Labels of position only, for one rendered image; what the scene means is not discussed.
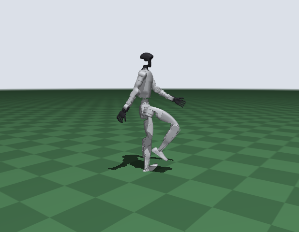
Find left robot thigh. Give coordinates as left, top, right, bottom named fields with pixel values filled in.
left=139, top=114, right=153, bottom=146

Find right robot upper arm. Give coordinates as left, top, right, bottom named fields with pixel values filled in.
left=133, top=71, right=147, bottom=96

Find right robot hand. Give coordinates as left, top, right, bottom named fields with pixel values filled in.
left=117, top=107, right=130, bottom=123

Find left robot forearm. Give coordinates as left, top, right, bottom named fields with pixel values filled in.
left=158, top=90, right=174, bottom=101

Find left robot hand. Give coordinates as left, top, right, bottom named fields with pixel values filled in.
left=171, top=95, right=186, bottom=107

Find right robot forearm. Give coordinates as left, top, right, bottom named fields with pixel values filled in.
left=123, top=88, right=138, bottom=110

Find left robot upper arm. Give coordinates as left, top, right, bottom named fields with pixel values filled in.
left=152, top=79, right=161, bottom=93

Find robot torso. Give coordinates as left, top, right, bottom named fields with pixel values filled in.
left=139, top=68, right=153, bottom=116

